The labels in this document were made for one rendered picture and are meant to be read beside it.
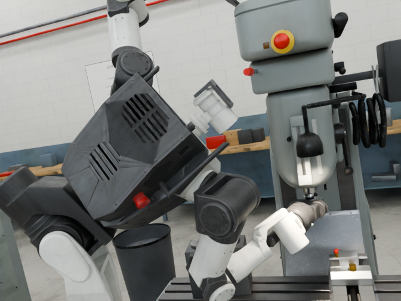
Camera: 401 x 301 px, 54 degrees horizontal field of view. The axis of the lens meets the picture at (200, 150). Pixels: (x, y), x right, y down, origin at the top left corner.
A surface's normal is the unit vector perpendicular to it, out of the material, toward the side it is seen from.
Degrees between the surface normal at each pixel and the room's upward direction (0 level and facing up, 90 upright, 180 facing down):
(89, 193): 74
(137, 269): 94
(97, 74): 90
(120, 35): 59
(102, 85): 90
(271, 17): 90
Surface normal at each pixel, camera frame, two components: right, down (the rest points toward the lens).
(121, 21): -0.16, -0.37
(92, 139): -0.44, -0.07
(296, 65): -0.30, 0.20
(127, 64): 0.31, -0.43
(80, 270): 0.07, 0.14
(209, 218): -0.51, 0.31
